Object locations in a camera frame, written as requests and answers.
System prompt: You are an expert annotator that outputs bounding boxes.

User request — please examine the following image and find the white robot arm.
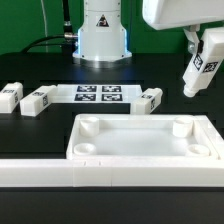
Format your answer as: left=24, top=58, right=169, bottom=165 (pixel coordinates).
left=73, top=0, right=224, bottom=68

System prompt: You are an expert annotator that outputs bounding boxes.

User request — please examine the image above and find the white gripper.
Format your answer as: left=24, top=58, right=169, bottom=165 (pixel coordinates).
left=142, top=0, right=224, bottom=54

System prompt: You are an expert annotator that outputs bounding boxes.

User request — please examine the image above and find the white L-shaped obstacle fence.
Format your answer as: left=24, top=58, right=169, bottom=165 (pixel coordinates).
left=0, top=115, right=224, bottom=188

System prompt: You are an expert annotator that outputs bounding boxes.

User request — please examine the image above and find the thin white cable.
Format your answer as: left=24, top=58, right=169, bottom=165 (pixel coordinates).
left=40, top=0, right=50, bottom=54

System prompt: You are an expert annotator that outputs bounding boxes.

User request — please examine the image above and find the white desk top tray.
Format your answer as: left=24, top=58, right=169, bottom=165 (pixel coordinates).
left=66, top=114, right=224, bottom=160

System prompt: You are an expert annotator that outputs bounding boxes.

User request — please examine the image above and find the black cable with connector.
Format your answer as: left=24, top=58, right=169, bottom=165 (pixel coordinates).
left=20, top=31, right=80, bottom=54

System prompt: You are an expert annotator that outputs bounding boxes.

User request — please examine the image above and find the white base marker plate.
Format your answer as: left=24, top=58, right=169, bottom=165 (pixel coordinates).
left=52, top=84, right=142, bottom=103

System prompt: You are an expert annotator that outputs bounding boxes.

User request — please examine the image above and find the black upright cable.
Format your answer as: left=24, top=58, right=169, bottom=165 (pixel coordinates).
left=61, top=0, right=74, bottom=34

